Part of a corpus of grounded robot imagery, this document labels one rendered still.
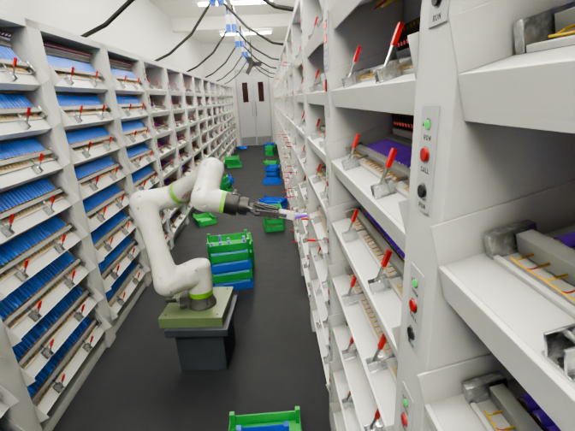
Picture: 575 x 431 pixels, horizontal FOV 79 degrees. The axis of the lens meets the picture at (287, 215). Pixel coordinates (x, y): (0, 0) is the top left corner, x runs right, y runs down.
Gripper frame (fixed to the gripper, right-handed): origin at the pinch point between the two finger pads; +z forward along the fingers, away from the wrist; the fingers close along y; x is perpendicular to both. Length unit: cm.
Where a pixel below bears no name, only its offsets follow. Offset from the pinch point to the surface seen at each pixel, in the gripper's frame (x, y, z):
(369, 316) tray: 4, -61, 20
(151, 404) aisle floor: 103, -9, -43
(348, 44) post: -62, -34, 2
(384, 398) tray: 7, -85, 17
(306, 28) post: -77, 36, -6
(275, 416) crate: 84, -24, 12
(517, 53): -53, -105, 4
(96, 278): 71, 39, -92
